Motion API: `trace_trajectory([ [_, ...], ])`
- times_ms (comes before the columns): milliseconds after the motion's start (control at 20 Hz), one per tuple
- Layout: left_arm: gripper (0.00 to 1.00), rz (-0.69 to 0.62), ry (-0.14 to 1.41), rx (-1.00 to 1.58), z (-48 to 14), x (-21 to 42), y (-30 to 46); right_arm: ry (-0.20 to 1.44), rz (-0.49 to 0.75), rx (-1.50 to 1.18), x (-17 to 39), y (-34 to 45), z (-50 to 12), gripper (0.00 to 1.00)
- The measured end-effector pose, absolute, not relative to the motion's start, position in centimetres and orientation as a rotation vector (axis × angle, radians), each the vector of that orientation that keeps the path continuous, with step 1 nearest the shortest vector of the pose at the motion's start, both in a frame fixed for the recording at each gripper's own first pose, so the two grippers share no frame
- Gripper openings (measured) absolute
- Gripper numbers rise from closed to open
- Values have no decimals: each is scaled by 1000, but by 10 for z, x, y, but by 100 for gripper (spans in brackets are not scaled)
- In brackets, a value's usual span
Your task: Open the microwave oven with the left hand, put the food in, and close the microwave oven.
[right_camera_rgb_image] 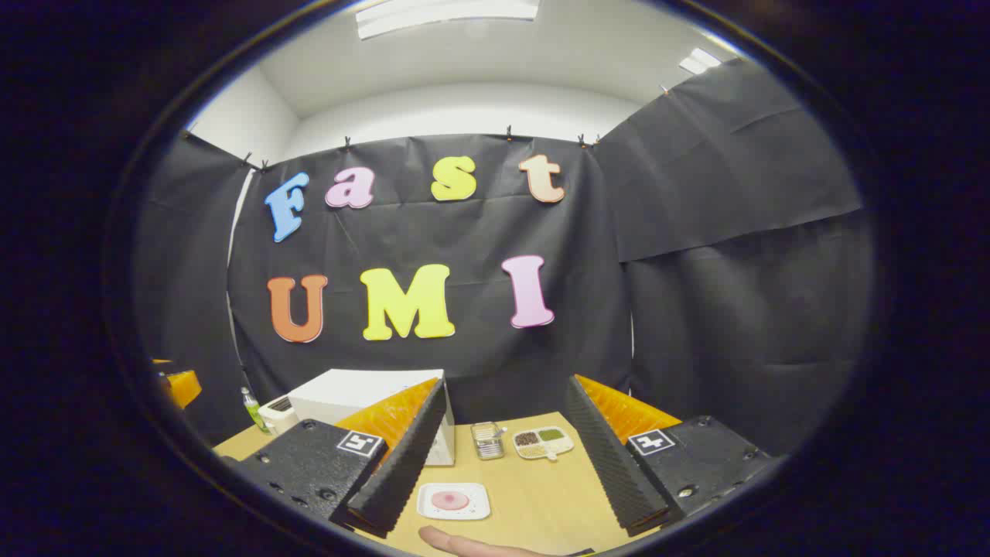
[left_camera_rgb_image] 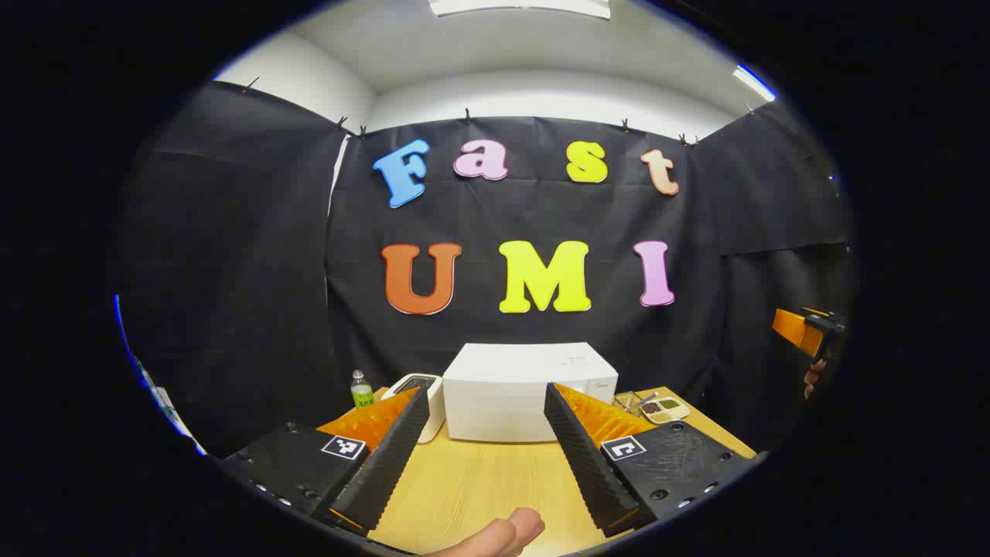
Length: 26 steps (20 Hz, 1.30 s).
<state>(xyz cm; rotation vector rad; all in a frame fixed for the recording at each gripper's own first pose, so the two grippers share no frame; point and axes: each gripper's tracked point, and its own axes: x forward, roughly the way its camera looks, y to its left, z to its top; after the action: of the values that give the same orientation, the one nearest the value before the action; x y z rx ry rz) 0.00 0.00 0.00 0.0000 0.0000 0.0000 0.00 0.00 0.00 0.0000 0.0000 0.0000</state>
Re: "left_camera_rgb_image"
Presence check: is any small ceiling light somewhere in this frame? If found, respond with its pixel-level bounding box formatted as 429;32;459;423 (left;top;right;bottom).
733;64;777;102

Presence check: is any white toaster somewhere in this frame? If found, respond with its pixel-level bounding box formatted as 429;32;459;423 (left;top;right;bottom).
381;373;446;444

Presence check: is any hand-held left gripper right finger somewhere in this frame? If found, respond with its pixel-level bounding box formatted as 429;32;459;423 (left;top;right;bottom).
544;382;757;538

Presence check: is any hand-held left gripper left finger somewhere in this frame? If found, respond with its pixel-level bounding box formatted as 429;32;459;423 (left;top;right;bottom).
219;385;432;536

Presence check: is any white microwave oven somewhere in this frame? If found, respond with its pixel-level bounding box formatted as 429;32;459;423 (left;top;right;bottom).
442;342;620;443

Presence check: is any white divided spice dish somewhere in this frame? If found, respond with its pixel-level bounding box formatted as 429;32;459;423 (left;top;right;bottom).
640;396;691;425

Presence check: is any long ceiling light panel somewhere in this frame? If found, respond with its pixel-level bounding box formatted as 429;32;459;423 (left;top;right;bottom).
429;0;612;20

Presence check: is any metal wire basket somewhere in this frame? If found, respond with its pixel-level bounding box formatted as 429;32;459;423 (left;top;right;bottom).
613;391;658;419

